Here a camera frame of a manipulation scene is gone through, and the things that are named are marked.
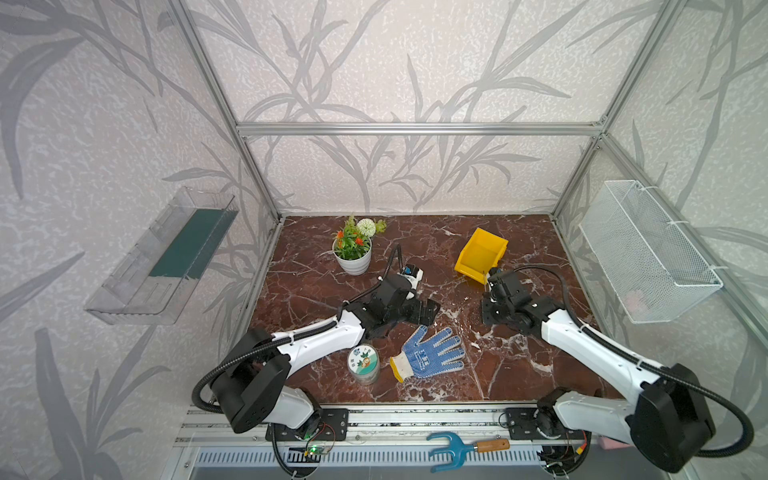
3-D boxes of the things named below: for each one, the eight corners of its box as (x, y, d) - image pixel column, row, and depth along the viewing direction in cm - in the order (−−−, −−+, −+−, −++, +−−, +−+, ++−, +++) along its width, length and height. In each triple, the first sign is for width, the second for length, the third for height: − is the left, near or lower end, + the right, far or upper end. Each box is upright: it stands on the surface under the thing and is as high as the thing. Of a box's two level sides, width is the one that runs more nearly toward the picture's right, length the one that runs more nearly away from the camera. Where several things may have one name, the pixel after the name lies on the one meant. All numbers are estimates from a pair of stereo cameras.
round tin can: (351, 384, 82) (346, 375, 75) (354, 354, 87) (350, 343, 80) (378, 384, 82) (376, 375, 75) (380, 354, 87) (378, 343, 80)
